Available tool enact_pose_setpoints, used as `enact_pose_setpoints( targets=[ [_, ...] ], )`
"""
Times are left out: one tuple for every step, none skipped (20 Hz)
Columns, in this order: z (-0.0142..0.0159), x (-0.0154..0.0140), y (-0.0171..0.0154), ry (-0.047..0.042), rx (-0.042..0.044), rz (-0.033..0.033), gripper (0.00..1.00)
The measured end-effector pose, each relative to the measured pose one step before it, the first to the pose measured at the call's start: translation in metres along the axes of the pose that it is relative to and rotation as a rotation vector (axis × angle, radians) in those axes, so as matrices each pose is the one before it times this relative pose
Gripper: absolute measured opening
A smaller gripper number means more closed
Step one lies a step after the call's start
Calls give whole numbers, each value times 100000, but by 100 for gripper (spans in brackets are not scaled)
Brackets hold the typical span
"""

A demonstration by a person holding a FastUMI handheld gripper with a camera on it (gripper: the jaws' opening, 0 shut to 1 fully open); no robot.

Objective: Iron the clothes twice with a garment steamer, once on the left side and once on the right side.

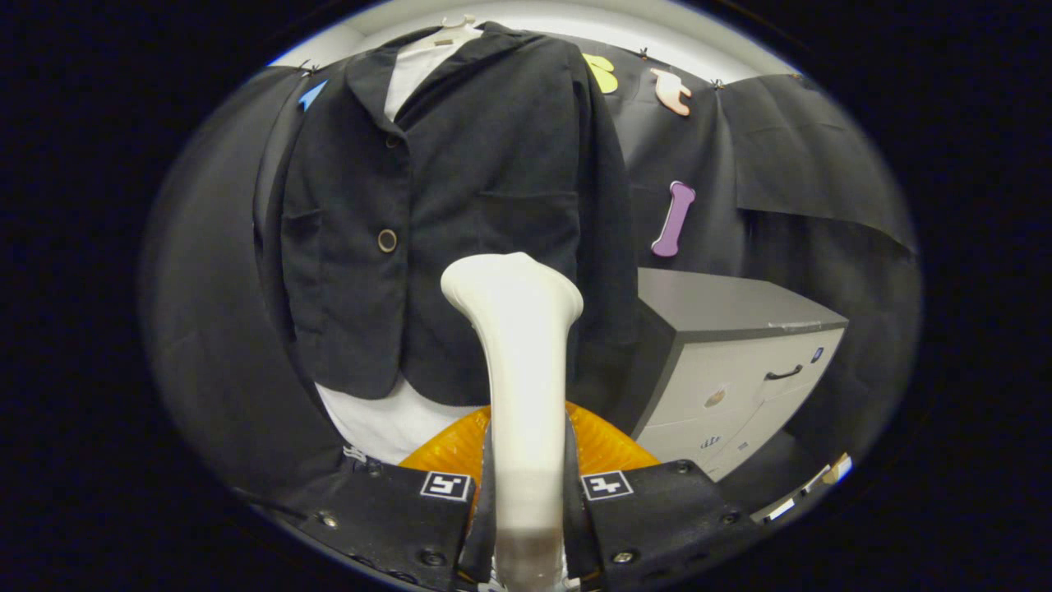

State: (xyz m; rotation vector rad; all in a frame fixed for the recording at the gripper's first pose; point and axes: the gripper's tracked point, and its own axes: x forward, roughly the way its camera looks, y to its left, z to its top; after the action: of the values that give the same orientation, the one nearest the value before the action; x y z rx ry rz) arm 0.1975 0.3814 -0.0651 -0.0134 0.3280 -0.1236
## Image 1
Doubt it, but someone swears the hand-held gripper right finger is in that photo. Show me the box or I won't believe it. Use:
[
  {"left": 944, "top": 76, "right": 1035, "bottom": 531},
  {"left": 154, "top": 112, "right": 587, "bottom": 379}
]
[{"left": 561, "top": 401, "right": 761, "bottom": 591}]

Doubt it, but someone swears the grey drawer cabinet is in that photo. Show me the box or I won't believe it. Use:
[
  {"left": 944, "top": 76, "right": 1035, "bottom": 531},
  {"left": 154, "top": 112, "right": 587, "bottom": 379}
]
[{"left": 604, "top": 267, "right": 850, "bottom": 483}]

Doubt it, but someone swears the black backdrop cloth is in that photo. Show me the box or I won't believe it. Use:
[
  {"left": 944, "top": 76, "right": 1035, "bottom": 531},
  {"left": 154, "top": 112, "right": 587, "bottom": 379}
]
[{"left": 140, "top": 49, "right": 921, "bottom": 527}]

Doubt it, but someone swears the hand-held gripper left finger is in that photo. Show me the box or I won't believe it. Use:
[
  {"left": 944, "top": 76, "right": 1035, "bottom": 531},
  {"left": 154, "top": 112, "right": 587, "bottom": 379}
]
[{"left": 300, "top": 405, "right": 496, "bottom": 591}]

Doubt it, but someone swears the white shirt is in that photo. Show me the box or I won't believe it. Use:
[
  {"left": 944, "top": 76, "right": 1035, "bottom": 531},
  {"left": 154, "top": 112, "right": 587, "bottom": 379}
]
[{"left": 315, "top": 33, "right": 486, "bottom": 465}]

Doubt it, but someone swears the small cardboard piece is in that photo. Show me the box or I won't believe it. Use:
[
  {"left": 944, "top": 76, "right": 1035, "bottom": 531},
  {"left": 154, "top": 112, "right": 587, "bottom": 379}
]
[{"left": 801, "top": 452, "right": 854, "bottom": 494}]

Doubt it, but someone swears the black suit jacket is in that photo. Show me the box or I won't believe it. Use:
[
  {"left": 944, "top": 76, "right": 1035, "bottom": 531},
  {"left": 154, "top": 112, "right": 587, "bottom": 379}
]
[{"left": 253, "top": 21, "right": 640, "bottom": 412}]

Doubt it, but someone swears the white garment steamer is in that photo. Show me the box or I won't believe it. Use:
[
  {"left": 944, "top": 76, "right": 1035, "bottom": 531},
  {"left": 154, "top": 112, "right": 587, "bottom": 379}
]
[{"left": 441, "top": 252, "right": 585, "bottom": 591}]

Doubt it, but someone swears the white clothes hanger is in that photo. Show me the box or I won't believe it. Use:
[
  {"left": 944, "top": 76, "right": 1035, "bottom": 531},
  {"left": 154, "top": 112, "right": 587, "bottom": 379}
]
[{"left": 427, "top": 15, "right": 486, "bottom": 46}]

